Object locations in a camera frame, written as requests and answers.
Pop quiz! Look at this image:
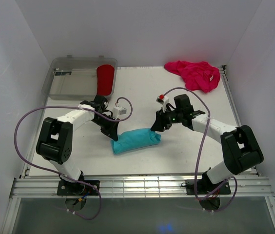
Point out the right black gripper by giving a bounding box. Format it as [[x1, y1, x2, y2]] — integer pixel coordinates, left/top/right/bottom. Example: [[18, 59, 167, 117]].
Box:
[[151, 106, 183, 132]]

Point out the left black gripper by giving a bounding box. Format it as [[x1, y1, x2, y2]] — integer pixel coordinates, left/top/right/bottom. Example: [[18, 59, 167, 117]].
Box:
[[91, 114, 120, 141]]

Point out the cyan t shirt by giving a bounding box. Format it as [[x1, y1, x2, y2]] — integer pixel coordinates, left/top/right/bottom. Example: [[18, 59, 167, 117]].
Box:
[[111, 128, 161, 155]]

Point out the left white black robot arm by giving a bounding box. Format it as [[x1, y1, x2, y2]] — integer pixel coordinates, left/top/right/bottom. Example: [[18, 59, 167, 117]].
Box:
[[36, 95, 125, 195]]

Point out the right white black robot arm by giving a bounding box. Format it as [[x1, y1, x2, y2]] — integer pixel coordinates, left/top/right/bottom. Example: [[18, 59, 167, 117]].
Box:
[[151, 94, 264, 194]]

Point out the magenta t shirt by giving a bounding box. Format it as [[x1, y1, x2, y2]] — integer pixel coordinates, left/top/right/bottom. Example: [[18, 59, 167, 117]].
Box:
[[164, 60, 221, 93]]

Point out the rolled red t shirt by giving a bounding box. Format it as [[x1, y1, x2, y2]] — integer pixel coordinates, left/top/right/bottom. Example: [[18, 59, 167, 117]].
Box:
[[97, 64, 115, 96]]

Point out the clear plastic bin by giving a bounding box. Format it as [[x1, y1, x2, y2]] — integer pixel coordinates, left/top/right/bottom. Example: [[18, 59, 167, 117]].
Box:
[[42, 56, 118, 100]]

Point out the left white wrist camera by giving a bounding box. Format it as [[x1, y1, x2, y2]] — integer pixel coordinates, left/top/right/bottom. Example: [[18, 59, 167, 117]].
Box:
[[112, 106, 127, 119]]

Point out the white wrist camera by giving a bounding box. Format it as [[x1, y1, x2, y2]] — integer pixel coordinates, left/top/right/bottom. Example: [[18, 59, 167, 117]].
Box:
[[156, 95, 169, 105], [112, 106, 127, 119]]

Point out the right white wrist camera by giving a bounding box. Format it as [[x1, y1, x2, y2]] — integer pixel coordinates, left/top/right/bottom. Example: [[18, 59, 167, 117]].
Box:
[[156, 95, 169, 105]]

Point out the aluminium frame rail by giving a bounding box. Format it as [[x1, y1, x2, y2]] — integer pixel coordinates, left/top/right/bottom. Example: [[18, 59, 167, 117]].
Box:
[[10, 174, 274, 198]]

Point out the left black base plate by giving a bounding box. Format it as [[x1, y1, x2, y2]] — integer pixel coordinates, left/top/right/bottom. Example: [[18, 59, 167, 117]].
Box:
[[57, 180, 98, 196]]

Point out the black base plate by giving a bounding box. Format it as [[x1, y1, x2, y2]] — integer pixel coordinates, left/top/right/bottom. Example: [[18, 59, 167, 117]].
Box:
[[57, 180, 98, 196], [181, 179, 231, 195]]

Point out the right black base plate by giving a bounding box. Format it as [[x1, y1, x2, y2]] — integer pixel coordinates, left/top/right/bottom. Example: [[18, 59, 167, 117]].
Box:
[[181, 179, 231, 195]]

